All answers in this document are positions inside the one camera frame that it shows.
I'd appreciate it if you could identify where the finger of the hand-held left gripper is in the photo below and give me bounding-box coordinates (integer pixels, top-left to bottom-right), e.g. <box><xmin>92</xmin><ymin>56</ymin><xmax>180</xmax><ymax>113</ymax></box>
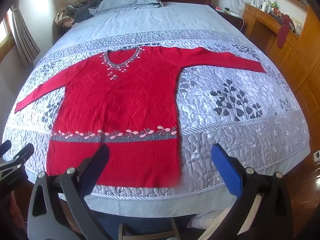
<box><xmin>0</xmin><ymin>140</ymin><xmax>12</xmax><ymax>158</ymax></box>
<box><xmin>4</xmin><ymin>143</ymin><xmax>35</xmax><ymax>170</ymax></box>

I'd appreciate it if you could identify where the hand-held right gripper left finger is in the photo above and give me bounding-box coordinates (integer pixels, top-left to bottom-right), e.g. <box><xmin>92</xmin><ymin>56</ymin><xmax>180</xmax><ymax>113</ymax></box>
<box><xmin>27</xmin><ymin>144</ymin><xmax>112</xmax><ymax>240</ymax></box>

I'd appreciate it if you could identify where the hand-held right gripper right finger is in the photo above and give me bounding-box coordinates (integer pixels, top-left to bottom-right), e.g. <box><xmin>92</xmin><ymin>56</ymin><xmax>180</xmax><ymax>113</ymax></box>
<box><xmin>211</xmin><ymin>144</ymin><xmax>293</xmax><ymax>240</ymax></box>

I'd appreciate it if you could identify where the red knitted sweater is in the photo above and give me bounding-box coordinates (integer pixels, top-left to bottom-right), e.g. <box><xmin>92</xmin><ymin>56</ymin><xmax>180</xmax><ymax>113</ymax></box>
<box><xmin>14</xmin><ymin>46</ymin><xmax>267</xmax><ymax>188</ymax></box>

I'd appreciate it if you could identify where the dark clothes pile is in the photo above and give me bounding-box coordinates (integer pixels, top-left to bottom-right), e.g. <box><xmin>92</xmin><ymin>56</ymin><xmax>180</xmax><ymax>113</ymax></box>
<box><xmin>74</xmin><ymin>0</ymin><xmax>104</xmax><ymax>23</ymax></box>

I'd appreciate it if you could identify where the grey leaf-print quilt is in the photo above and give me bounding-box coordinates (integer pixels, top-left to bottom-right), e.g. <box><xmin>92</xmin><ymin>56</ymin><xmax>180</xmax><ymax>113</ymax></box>
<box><xmin>1</xmin><ymin>1</ymin><xmax>312</xmax><ymax>220</ymax></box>

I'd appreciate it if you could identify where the white cloth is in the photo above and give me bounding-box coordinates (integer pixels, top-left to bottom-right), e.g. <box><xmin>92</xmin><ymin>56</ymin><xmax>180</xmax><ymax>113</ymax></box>
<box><xmin>187</xmin><ymin>205</ymin><xmax>240</xmax><ymax>230</ymax></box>

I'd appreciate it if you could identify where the wooden stool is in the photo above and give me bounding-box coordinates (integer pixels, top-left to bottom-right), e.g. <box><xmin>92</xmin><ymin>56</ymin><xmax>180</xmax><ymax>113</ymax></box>
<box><xmin>117</xmin><ymin>219</ymin><xmax>180</xmax><ymax>240</ymax></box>

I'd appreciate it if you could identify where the window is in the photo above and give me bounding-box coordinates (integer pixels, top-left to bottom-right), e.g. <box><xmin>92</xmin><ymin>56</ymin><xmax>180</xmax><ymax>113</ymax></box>
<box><xmin>0</xmin><ymin>9</ymin><xmax>15</xmax><ymax>63</ymax></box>

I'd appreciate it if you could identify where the beige curtain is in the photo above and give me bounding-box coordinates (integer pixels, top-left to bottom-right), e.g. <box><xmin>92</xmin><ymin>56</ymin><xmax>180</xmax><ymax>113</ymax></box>
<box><xmin>9</xmin><ymin>0</ymin><xmax>41</xmax><ymax>67</ymax></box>

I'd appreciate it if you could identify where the wooden desk cabinet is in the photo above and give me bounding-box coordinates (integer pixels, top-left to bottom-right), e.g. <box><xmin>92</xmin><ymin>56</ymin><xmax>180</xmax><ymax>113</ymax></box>
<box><xmin>242</xmin><ymin>4</ymin><xmax>320</xmax><ymax>105</ymax></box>

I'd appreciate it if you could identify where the floral brown cloth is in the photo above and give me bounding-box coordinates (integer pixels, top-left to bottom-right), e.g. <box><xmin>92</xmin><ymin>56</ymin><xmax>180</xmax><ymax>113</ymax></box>
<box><xmin>55</xmin><ymin>4</ymin><xmax>80</xmax><ymax>28</ymax></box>

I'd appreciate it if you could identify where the dark red hanging cloth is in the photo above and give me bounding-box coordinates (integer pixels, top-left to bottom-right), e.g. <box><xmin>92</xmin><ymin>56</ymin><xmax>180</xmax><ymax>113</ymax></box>
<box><xmin>277</xmin><ymin>14</ymin><xmax>297</xmax><ymax>47</ymax></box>

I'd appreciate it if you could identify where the dark wooden nightstand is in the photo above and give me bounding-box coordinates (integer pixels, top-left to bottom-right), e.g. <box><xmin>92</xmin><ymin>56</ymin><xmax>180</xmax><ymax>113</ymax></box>
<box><xmin>210</xmin><ymin>5</ymin><xmax>244</xmax><ymax>30</ymax></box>

